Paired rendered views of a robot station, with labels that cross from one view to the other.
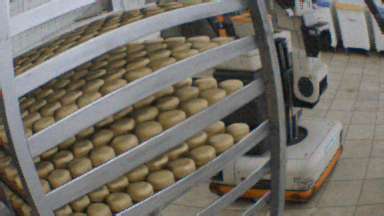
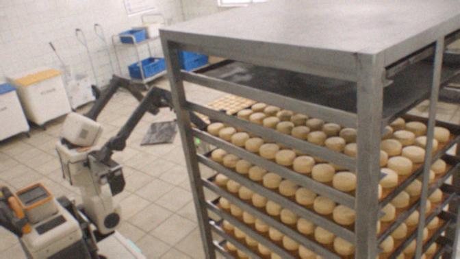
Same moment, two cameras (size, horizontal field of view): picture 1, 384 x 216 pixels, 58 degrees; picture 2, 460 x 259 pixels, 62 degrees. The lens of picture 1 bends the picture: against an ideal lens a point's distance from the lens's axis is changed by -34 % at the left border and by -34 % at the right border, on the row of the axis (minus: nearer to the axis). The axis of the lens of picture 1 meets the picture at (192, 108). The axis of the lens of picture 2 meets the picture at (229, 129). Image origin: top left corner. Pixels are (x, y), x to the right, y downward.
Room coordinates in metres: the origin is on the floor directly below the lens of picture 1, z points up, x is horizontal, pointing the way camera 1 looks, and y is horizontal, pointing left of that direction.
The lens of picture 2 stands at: (0.89, 1.19, 1.99)
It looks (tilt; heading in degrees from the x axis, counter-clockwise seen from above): 25 degrees down; 281
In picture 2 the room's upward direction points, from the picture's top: 8 degrees counter-clockwise
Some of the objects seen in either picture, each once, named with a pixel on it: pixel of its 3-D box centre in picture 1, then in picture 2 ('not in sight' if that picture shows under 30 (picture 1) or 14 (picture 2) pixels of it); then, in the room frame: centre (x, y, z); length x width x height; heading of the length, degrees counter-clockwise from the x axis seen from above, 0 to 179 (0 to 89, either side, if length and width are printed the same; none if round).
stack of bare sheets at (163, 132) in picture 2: not in sight; (161, 132); (2.58, -2.99, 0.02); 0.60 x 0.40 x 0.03; 95
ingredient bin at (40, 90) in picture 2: not in sight; (42, 98); (4.50, -3.62, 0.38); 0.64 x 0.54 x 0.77; 145
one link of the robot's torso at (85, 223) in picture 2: (310, 85); (95, 218); (2.19, -0.63, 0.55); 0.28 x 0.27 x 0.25; 140
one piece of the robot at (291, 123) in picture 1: (267, 77); (56, 240); (2.31, -0.39, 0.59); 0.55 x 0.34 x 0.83; 140
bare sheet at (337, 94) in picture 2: not in sight; (313, 70); (0.84, 0.21, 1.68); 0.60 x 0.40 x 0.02; 138
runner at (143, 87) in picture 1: (146, 82); not in sight; (0.71, 0.06, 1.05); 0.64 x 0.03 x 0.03; 138
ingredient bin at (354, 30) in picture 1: (354, 27); not in sight; (5.19, -2.52, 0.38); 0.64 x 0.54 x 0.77; 149
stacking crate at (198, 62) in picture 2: not in sight; (189, 62); (2.86, -5.90, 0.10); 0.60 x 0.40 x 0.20; 56
